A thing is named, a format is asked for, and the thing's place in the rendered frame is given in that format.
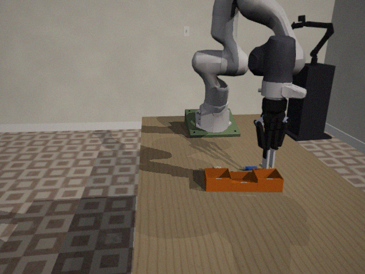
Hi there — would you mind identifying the orange three-compartment bin rack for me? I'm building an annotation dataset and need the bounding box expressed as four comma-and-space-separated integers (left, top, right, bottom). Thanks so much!
204, 168, 284, 192

